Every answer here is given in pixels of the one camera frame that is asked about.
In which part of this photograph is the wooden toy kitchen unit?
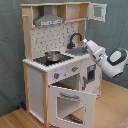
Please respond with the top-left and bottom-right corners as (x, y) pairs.
(22, 2), (102, 128)

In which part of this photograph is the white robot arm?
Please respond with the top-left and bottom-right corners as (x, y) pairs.
(83, 39), (128, 78)

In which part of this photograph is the red stove knob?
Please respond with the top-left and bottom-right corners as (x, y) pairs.
(54, 73), (59, 79)
(72, 66), (78, 72)

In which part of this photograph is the grey dishwasher door panel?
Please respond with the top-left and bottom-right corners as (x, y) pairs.
(87, 65), (96, 82)

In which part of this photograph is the silver toy pot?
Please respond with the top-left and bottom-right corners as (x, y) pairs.
(45, 51), (61, 62)

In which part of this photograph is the white microwave door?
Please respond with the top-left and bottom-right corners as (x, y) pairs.
(90, 3), (107, 22)

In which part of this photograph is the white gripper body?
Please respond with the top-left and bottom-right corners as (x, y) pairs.
(83, 39), (106, 63)

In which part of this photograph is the white oven door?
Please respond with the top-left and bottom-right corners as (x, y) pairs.
(49, 86), (96, 128)

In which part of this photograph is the black stove top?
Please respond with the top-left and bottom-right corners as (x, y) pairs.
(34, 54), (72, 66)

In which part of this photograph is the black toy faucet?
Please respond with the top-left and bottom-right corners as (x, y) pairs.
(67, 33), (82, 49)

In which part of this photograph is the grey range hood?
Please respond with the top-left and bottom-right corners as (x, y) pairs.
(35, 5), (64, 27)

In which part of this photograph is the grey toy sink basin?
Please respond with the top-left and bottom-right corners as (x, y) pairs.
(66, 47), (91, 56)

